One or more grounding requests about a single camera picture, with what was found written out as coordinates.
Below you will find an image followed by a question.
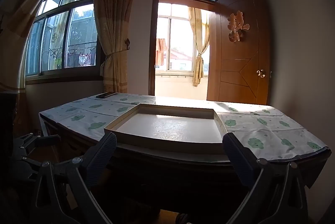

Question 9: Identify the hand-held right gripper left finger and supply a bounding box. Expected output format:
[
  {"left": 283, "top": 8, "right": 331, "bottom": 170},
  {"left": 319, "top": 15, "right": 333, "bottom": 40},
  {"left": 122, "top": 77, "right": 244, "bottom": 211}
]
[{"left": 34, "top": 132, "right": 117, "bottom": 224}]

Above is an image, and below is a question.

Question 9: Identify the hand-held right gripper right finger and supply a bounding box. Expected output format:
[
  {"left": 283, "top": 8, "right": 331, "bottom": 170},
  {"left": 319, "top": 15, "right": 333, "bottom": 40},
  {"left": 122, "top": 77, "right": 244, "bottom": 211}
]
[{"left": 222, "top": 132, "right": 309, "bottom": 224}]

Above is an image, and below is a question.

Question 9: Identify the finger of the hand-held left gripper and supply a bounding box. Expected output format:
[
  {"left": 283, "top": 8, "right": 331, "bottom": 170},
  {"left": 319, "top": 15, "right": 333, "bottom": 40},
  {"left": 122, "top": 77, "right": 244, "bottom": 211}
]
[{"left": 18, "top": 134, "right": 62, "bottom": 149}]

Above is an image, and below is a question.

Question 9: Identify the shallow cardboard box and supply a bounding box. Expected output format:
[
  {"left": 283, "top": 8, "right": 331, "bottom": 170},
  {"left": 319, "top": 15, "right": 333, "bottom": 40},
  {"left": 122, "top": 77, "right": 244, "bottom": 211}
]
[{"left": 104, "top": 103, "right": 228, "bottom": 155}]

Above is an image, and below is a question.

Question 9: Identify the cloud print table cloth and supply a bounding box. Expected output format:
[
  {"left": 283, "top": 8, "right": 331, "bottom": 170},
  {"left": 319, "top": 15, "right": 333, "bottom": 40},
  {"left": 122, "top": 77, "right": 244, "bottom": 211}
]
[{"left": 39, "top": 92, "right": 329, "bottom": 163}]

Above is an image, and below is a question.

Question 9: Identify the dark wooden dresser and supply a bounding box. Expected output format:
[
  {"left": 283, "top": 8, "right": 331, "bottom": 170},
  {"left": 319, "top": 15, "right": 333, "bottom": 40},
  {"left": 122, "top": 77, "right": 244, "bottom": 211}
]
[{"left": 39, "top": 113, "right": 331, "bottom": 224}]

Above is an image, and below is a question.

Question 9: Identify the wooden door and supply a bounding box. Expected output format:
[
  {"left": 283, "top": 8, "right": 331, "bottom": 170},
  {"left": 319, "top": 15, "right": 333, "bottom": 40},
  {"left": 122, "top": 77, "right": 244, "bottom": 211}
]
[{"left": 207, "top": 0, "right": 271, "bottom": 105}]

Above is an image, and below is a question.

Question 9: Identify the hanging laundry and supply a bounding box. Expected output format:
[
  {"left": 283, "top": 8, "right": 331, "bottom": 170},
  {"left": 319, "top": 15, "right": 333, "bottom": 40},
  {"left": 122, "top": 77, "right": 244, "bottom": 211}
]
[{"left": 67, "top": 47, "right": 95, "bottom": 68}]

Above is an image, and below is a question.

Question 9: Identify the yellow balcony curtain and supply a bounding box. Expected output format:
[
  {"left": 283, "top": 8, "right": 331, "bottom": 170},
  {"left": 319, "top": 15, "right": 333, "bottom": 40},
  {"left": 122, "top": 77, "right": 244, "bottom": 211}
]
[{"left": 188, "top": 6, "right": 210, "bottom": 87}]

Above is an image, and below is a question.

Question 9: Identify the large sliding window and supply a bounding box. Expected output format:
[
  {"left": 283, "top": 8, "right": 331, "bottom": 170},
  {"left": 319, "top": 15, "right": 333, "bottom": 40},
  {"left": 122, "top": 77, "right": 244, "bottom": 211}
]
[{"left": 25, "top": 0, "right": 104, "bottom": 81}]

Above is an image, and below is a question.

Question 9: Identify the hanging orange cloth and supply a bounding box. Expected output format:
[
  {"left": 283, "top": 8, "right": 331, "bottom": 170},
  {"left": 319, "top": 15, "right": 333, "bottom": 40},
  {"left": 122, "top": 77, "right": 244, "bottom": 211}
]
[{"left": 156, "top": 38, "right": 167, "bottom": 66}]

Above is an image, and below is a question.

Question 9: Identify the golden door decoration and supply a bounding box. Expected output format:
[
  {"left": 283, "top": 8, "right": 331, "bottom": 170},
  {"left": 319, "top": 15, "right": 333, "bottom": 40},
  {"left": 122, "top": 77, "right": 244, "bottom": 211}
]
[{"left": 227, "top": 12, "right": 250, "bottom": 42}]

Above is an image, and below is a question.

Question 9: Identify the balcony window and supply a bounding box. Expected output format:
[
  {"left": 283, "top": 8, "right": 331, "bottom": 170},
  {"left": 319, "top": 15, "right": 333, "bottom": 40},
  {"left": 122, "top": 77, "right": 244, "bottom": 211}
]
[{"left": 157, "top": 3, "right": 210, "bottom": 73}]

